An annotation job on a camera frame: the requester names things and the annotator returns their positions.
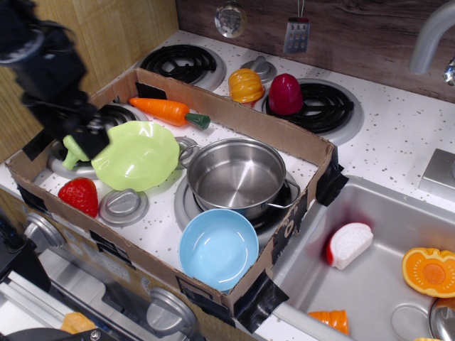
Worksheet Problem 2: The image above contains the grey toy faucet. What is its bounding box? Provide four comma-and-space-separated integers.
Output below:
408, 1, 454, 75

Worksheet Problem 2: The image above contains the dark red toy pepper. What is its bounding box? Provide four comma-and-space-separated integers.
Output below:
269, 73, 304, 116

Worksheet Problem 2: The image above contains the red toy strawberry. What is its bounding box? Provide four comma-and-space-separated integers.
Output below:
58, 178, 99, 218

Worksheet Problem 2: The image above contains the yellow orange toy pepper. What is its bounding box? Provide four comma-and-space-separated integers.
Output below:
228, 68, 264, 104

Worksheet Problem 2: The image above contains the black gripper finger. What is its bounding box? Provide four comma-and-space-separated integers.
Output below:
69, 125, 109, 161

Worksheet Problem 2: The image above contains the light green plastic bowl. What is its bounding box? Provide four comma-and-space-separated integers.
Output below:
91, 121, 180, 192

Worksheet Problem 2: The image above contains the red white toy radish slice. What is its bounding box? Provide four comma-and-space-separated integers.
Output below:
326, 222, 373, 270

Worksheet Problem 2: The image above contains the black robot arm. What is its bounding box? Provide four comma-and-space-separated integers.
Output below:
1, 1, 109, 158

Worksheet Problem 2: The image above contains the hanging metal spatula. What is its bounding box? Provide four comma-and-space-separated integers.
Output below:
283, 1, 311, 54

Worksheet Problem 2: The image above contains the hanging metal strainer ladle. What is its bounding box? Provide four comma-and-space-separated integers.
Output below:
214, 1, 247, 38

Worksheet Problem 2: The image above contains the orange toy carrot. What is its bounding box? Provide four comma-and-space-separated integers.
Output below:
128, 97, 211, 129

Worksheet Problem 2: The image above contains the cardboard fence with black tape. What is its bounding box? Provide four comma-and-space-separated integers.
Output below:
6, 69, 338, 340

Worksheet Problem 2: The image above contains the grey oven knob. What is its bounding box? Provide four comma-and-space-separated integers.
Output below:
146, 287, 197, 339
24, 212, 66, 254

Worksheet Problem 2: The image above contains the black coil burner back right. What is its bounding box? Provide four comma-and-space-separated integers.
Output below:
264, 82, 358, 134

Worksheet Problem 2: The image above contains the grey stove knob front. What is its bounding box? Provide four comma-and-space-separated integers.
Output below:
99, 189, 149, 227

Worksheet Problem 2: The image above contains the grey stove knob back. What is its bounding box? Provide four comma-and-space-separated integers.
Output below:
241, 55, 277, 83

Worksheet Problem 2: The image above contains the black coil burner under pot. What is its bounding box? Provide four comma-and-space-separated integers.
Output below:
184, 180, 301, 230

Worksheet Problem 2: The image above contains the silver toy sink basin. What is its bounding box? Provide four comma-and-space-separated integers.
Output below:
272, 176, 454, 340

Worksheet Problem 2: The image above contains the grey oven knob right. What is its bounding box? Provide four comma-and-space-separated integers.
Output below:
146, 287, 197, 339

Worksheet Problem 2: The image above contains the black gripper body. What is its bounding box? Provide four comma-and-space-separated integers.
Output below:
14, 29, 100, 142

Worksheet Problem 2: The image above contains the orange toy pepper piece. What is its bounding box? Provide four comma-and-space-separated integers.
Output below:
308, 310, 350, 335

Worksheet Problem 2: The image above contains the orange toy pumpkin half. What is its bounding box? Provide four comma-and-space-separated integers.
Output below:
402, 247, 454, 298

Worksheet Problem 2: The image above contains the green toy broccoli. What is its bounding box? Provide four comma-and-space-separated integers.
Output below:
63, 135, 90, 171

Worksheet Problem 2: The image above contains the light blue plastic bowl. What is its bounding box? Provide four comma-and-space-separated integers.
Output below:
178, 209, 259, 293

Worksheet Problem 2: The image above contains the grey stove knob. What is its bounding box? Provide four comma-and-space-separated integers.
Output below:
241, 55, 277, 83
99, 189, 149, 227
176, 136, 200, 170

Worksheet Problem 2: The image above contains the black coil burner back left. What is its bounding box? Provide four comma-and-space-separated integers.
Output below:
136, 44, 221, 84

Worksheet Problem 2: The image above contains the grey oven knob left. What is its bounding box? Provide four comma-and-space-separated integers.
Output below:
24, 212, 66, 254

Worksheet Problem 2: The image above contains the stainless steel pot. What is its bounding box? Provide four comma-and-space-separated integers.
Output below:
178, 138, 301, 220

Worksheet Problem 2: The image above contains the grey stove knob middle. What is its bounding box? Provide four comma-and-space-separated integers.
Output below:
176, 136, 200, 170

